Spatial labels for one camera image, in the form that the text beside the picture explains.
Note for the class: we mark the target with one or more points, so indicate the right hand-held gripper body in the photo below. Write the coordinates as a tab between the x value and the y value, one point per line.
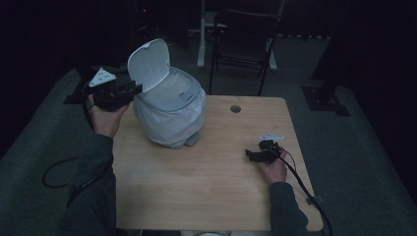
269	151

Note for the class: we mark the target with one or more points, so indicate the person's left hand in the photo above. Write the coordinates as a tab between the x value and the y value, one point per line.
105	120

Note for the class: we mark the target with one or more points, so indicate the black folding chair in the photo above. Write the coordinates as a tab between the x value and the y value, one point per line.
244	36

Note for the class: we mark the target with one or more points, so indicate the grey table grommet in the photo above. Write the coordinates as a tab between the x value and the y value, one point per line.
235	108

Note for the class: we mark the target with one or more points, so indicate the black stand with base plate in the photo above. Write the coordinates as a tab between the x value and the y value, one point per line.
327	98

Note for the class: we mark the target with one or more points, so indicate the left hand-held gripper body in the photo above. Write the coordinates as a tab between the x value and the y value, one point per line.
109	93

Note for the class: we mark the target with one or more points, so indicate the white lidded trash bin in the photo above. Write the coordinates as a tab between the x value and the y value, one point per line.
154	65

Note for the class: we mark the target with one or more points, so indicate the person's right hand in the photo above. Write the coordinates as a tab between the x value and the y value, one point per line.
274	170

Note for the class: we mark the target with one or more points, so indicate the black flat base plate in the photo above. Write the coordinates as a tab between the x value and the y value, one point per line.
77	95

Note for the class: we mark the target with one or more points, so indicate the white plastic bin liner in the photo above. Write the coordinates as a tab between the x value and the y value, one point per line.
170	124

